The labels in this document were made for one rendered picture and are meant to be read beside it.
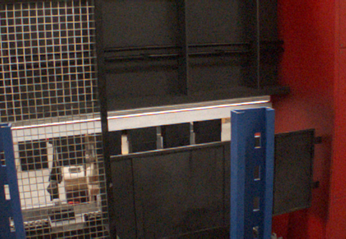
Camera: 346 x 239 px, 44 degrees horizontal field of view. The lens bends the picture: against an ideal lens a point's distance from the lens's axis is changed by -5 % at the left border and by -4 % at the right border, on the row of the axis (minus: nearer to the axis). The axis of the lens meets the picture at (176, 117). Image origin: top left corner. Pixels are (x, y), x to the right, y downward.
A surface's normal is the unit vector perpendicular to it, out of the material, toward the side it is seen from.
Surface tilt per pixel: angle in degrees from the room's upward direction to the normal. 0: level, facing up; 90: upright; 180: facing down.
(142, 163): 90
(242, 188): 90
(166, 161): 90
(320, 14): 90
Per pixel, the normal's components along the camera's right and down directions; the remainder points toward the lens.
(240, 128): 0.29, 0.18
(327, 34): -0.93, 0.11
